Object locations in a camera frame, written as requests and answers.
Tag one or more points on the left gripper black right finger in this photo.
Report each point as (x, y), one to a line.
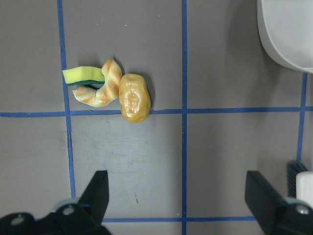
(267, 206)

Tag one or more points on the white plastic dustpan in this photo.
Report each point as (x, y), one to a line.
(286, 32)

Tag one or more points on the glossy yellow toy bread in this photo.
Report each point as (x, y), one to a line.
(134, 98)

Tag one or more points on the white hand brush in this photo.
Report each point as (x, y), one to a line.
(299, 181)

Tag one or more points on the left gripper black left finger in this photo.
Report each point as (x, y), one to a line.
(95, 198)

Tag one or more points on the yellow green sponge piece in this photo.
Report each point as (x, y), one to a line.
(83, 75)

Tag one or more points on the striped toy croissant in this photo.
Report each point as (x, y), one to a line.
(107, 93)

